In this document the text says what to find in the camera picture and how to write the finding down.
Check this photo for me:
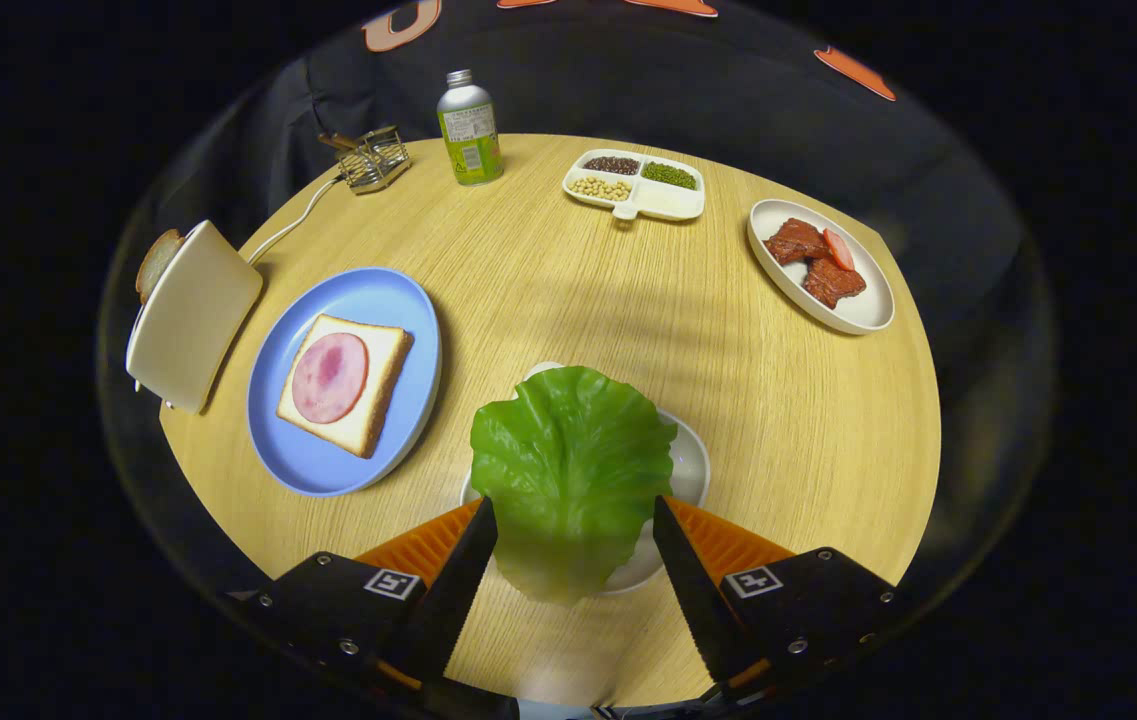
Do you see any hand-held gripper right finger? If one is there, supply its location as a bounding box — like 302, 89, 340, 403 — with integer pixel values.
652, 495, 914, 706

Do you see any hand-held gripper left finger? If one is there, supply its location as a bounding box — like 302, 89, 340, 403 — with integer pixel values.
228, 497, 499, 701

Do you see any green lettuce leaf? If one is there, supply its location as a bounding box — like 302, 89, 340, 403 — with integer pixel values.
469, 365, 679, 606

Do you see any white bread slice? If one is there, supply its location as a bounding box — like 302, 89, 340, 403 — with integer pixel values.
276, 313, 415, 460
135, 228, 187, 306

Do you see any round pink ham slice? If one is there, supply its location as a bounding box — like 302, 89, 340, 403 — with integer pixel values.
290, 332, 370, 425

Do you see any blue plate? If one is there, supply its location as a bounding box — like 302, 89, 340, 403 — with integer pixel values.
246, 266, 443, 498

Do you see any white oval meat plate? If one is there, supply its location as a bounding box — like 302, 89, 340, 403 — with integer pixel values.
747, 198, 897, 336

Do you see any red brown meat piece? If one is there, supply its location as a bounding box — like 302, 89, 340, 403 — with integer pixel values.
803, 257, 868, 309
764, 217, 829, 266

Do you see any white toaster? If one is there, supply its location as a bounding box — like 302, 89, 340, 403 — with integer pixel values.
125, 220, 265, 415

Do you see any white divided tray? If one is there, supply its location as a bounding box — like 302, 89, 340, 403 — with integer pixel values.
562, 148, 706, 223

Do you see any pile of yellow soybeans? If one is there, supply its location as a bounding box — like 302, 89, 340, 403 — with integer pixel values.
568, 176, 633, 203

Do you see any pile of green beans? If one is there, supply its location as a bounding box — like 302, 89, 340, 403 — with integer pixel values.
642, 161, 699, 192

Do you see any green metal bottle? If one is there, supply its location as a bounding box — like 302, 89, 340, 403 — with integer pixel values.
436, 69, 506, 188

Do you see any white toaster cable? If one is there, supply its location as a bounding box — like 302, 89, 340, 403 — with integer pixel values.
246, 176, 345, 266

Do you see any wire metal basket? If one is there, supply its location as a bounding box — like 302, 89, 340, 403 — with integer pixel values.
336, 125, 413, 195

